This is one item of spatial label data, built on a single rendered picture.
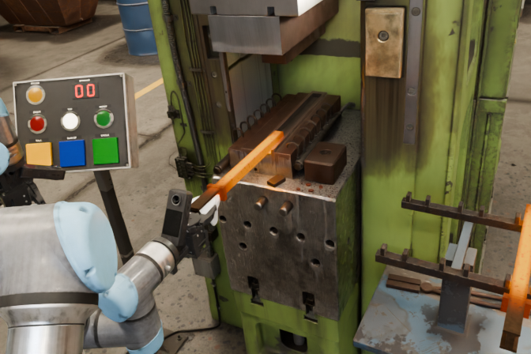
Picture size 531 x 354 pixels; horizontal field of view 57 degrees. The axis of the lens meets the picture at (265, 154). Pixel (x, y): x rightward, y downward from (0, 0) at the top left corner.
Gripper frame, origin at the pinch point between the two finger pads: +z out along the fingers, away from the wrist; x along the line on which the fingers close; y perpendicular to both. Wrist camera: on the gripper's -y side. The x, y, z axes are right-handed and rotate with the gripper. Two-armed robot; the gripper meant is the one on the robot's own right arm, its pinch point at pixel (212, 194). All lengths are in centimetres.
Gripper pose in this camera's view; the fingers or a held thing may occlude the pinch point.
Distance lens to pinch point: 114.2
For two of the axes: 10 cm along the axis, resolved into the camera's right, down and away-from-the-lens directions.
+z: 4.4, -4.6, 7.7
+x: 8.9, 1.3, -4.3
